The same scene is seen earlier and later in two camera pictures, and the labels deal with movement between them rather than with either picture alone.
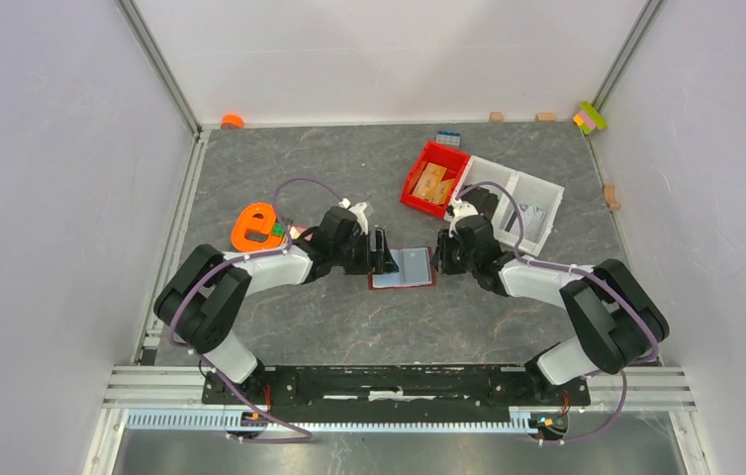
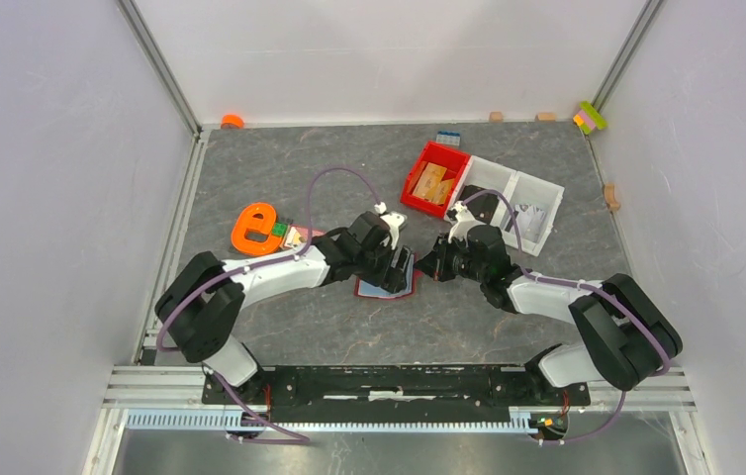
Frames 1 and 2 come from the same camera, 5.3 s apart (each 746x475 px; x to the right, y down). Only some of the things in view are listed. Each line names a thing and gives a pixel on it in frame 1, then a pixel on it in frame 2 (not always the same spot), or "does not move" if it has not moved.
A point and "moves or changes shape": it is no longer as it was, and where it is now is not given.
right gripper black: [440, 254] does not move
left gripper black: [384, 262] does not move
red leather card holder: [416, 267] moves or changes shape
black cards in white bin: [485, 202] does not move
